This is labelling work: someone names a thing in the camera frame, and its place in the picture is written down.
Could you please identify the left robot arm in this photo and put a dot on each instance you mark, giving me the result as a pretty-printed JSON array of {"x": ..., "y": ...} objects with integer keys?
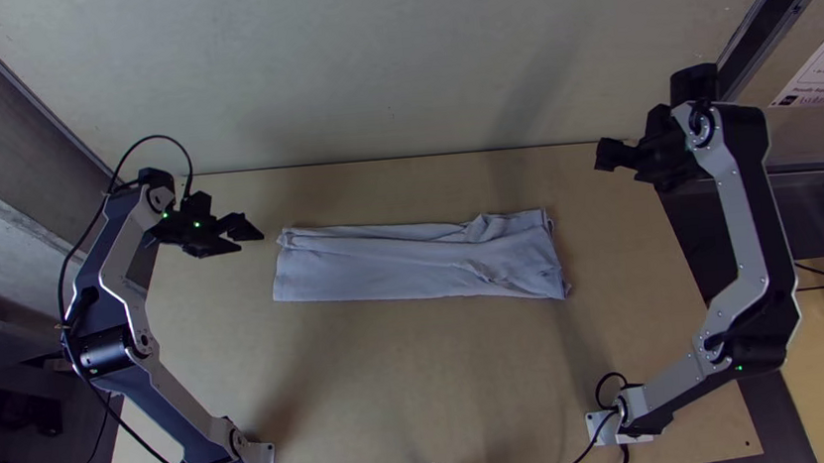
[{"x": 114, "y": 287}]

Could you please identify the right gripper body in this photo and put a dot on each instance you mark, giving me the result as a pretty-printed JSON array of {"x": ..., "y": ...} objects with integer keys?
[{"x": 662, "y": 150}]

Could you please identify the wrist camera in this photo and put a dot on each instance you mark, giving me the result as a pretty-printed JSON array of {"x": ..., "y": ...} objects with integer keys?
[
  {"x": 197, "y": 205},
  {"x": 694, "y": 83}
]

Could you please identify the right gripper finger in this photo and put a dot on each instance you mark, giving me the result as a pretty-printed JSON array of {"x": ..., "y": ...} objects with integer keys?
[
  {"x": 617, "y": 143},
  {"x": 611, "y": 162}
]

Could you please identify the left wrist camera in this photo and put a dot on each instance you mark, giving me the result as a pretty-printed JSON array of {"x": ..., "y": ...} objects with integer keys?
[{"x": 197, "y": 205}]

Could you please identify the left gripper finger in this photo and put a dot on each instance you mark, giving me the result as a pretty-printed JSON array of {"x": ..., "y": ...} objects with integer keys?
[
  {"x": 244, "y": 227},
  {"x": 218, "y": 249}
]

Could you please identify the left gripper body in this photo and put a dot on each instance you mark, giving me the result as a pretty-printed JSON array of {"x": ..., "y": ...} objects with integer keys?
[{"x": 192, "y": 232}]

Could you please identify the light grey t-shirt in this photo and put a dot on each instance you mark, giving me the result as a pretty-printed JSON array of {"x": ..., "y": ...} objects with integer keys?
[{"x": 422, "y": 264}]

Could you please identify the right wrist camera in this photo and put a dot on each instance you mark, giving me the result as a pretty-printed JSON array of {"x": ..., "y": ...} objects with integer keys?
[{"x": 694, "y": 83}]

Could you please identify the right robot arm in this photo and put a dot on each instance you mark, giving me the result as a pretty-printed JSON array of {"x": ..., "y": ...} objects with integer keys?
[{"x": 744, "y": 232}]

